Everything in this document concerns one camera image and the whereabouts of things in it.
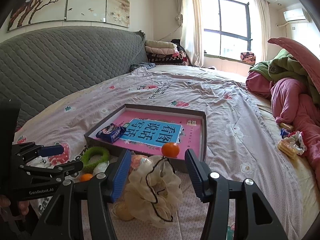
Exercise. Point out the pink folded blanket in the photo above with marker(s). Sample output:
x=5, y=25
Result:
x=161, y=51

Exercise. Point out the salmon quilted cushion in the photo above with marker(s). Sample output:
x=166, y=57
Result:
x=300, y=52

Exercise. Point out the floral cloth bundle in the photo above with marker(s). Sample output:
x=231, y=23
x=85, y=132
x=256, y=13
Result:
x=248, y=57

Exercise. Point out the white air conditioner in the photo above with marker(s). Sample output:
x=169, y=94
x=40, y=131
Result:
x=296, y=15

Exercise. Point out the dark blue cloth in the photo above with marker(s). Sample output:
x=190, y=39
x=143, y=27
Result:
x=142, y=66

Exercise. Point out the blue cookie packet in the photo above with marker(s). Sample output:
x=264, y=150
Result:
x=111, y=132

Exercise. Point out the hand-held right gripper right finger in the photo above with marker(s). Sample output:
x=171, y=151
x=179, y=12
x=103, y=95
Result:
x=197, y=177

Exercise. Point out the small blue snack packet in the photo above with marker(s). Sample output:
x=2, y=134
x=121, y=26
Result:
x=285, y=133

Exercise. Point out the yellow biscuit packet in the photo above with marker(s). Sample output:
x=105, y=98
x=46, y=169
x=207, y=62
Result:
x=286, y=149

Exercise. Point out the orange tangerine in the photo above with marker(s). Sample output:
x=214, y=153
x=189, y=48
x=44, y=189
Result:
x=170, y=150
x=86, y=177

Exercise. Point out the dark clothing pile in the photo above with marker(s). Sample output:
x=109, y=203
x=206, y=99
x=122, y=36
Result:
x=177, y=44

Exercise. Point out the green blanket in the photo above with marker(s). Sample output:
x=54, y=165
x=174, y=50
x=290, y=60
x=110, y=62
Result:
x=275, y=67

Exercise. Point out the grey quilted headboard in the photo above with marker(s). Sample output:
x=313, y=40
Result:
x=62, y=60

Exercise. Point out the grey cardboard box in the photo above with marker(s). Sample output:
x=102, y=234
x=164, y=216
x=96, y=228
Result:
x=162, y=108

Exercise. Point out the pink quilt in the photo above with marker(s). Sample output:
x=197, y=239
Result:
x=292, y=100

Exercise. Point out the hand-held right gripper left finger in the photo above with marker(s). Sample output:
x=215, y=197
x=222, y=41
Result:
x=122, y=175

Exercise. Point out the cream curtain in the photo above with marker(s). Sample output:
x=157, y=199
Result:
x=191, y=25
x=262, y=30

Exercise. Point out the person's left hand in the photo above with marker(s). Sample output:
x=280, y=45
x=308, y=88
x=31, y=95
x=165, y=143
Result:
x=24, y=207

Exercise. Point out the small biscuit packet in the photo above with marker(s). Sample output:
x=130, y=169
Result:
x=286, y=126

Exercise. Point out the brown potato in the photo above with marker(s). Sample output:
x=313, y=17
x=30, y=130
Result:
x=122, y=211

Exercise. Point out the floral wall painting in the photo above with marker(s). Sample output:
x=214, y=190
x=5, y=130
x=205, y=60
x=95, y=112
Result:
x=75, y=0

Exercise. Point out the white patterned bag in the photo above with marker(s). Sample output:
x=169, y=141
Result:
x=300, y=138

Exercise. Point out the pink and blue book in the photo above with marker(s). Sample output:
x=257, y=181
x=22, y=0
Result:
x=150, y=135

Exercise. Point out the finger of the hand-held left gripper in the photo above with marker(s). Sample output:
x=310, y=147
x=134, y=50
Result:
x=51, y=150
x=65, y=168

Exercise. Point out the black framed window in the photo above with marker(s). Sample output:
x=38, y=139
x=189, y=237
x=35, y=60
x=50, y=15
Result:
x=232, y=30

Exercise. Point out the checkered folded blanket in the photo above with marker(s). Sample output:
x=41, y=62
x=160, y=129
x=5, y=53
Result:
x=165, y=59

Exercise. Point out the white wrapper packet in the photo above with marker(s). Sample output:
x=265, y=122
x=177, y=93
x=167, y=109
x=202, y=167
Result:
x=165, y=195

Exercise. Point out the cream folded blanket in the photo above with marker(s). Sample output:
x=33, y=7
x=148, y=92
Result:
x=160, y=43

